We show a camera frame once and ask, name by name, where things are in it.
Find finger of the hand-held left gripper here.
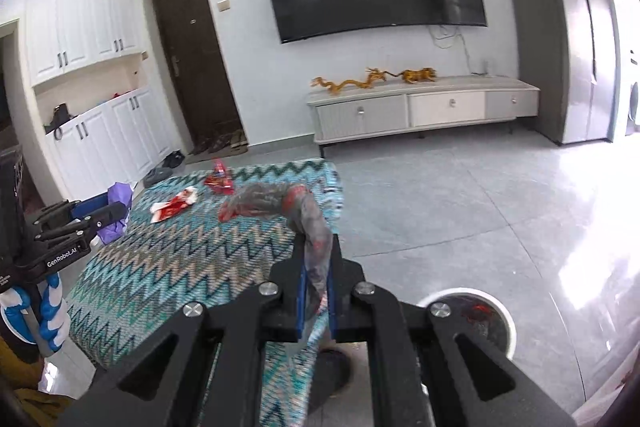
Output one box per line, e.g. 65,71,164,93
31,192,111,227
37,201,127,244

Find grey slippers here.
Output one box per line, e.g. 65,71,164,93
142,167,171,188

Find yellow dragon toy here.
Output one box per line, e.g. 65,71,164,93
311,68,396,96

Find red crumpled wrapper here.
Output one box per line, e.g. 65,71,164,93
204,159,236,196

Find yellow tiger toy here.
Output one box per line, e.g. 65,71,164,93
397,67,438,85

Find purple plastic bag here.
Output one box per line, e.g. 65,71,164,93
95,181,135,245

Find clear red printed plastic bag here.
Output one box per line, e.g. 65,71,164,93
218,181,333,350

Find black handbag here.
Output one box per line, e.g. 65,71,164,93
44,103,71,140

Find dark brown door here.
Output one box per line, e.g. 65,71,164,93
151,0,244,152

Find zigzag knit blanket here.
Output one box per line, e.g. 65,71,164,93
65,159,346,427

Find person's left hand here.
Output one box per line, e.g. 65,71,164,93
0,272,71,358

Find wall cable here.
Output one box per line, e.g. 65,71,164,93
432,24,483,75

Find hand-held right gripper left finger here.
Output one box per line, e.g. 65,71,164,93
57,234,307,427

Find round white trash bin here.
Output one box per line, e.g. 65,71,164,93
415,287,517,360

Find white wall cupboard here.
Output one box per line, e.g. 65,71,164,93
0,0,176,202

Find red white wrapper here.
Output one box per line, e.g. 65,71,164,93
150,188,198,224

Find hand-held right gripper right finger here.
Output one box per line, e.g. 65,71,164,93
327,236,576,427

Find red wrapper in bin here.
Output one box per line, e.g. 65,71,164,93
460,302,496,325

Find white tv cabinet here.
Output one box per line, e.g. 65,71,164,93
306,74,542,158

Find silver refrigerator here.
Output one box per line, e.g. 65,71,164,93
496,0,626,146

